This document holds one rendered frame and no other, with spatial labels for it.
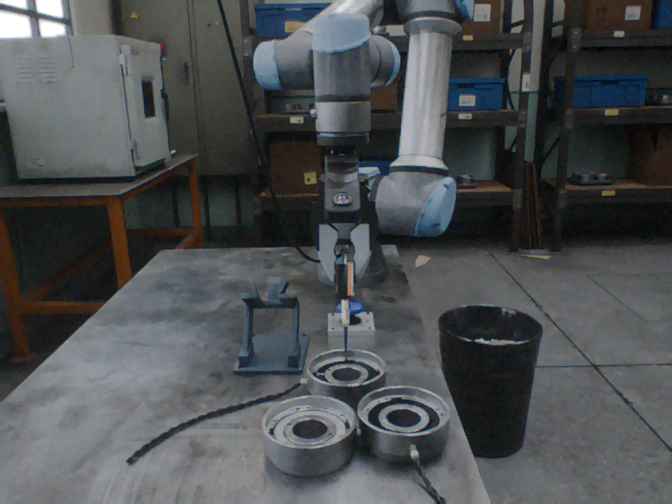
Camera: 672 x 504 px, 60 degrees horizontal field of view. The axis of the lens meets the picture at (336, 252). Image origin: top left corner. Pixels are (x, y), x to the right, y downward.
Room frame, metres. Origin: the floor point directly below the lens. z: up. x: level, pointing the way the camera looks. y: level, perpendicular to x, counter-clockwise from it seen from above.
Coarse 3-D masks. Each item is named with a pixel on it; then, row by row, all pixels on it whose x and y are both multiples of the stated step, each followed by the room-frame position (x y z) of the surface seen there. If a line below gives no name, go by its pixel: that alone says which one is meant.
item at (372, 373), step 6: (342, 360) 0.74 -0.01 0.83; (348, 360) 0.74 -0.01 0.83; (354, 360) 0.73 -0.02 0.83; (318, 366) 0.72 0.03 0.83; (324, 366) 0.72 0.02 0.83; (330, 366) 0.72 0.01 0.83; (366, 366) 0.72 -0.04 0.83; (372, 366) 0.72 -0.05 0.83; (318, 372) 0.70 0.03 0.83; (324, 372) 0.70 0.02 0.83; (372, 372) 0.70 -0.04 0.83; (378, 372) 0.70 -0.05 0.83; (318, 378) 0.69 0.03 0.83; (324, 378) 0.69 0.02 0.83; (366, 378) 0.68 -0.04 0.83; (372, 378) 0.68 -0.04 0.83
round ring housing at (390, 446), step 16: (368, 400) 0.62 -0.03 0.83; (384, 400) 0.63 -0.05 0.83; (416, 400) 0.62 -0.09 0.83; (432, 400) 0.62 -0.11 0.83; (384, 416) 0.59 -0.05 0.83; (400, 416) 0.61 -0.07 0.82; (416, 416) 0.60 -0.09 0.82; (448, 416) 0.57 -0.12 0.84; (368, 432) 0.56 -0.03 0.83; (384, 432) 0.54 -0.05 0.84; (432, 432) 0.54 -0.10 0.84; (448, 432) 0.57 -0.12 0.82; (368, 448) 0.57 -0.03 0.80; (384, 448) 0.54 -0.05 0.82; (400, 448) 0.54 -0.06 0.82; (416, 448) 0.54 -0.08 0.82; (432, 448) 0.54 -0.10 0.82
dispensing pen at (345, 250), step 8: (344, 248) 0.81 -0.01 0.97; (344, 256) 0.81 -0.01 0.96; (336, 264) 0.79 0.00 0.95; (344, 264) 0.79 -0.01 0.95; (336, 272) 0.78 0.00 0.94; (344, 272) 0.78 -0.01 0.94; (336, 280) 0.77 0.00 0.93; (344, 280) 0.77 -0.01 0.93; (336, 288) 0.77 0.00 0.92; (344, 288) 0.77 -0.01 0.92; (336, 296) 0.77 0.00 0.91; (344, 296) 0.76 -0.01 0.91; (344, 304) 0.77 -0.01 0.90; (344, 312) 0.76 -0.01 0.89; (344, 320) 0.76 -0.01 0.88; (344, 328) 0.75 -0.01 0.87; (344, 336) 0.75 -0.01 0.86; (344, 344) 0.74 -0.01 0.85
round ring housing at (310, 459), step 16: (288, 400) 0.61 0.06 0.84; (304, 400) 0.62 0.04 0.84; (320, 400) 0.62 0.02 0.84; (336, 400) 0.61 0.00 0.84; (272, 416) 0.59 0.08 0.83; (304, 416) 0.59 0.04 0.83; (320, 416) 0.59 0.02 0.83; (336, 416) 0.60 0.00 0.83; (352, 416) 0.58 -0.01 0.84; (272, 432) 0.57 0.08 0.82; (288, 432) 0.56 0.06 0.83; (304, 432) 0.59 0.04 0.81; (320, 432) 0.59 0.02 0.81; (352, 432) 0.55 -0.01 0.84; (272, 448) 0.53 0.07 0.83; (288, 448) 0.52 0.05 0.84; (304, 448) 0.52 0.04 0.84; (320, 448) 0.52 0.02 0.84; (336, 448) 0.53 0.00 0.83; (352, 448) 0.55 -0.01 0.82; (288, 464) 0.52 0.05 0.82; (304, 464) 0.52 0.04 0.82; (320, 464) 0.52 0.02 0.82; (336, 464) 0.53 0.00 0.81
